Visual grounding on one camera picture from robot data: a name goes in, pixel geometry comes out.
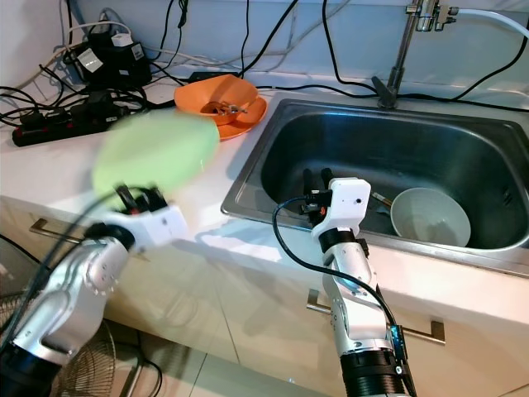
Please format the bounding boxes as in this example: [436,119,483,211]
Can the metal sink faucet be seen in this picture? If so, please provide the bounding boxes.
[372,0,464,108]

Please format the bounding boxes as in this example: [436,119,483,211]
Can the black power cable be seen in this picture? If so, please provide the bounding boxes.
[321,0,529,104]

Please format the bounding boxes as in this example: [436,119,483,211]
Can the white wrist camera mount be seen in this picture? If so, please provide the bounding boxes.
[322,178,371,237]
[107,205,189,253]

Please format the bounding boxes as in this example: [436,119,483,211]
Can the stainless steel kitchen sink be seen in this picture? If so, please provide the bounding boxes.
[222,99,529,278]

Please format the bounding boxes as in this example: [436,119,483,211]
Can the orange plastic bowl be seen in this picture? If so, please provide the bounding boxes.
[174,74,261,125]

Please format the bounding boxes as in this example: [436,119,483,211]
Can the light green plate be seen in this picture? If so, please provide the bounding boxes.
[93,112,220,199]

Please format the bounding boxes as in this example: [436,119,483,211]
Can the black power adapter box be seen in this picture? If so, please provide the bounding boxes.
[74,33,154,90]

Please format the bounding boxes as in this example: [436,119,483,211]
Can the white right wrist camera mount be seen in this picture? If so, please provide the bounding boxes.
[322,178,371,237]

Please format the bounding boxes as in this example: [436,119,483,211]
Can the brown food scraps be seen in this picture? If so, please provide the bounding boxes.
[205,99,253,115]

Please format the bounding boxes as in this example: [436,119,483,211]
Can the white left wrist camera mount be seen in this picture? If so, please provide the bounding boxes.
[107,205,189,253]

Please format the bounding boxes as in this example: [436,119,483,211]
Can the white water hose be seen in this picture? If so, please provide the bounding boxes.
[456,8,529,38]

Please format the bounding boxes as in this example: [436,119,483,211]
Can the white bowl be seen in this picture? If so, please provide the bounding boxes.
[390,188,472,247]

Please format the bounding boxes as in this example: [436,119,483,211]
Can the grey metal floor fan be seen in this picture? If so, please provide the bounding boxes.
[0,294,125,397]

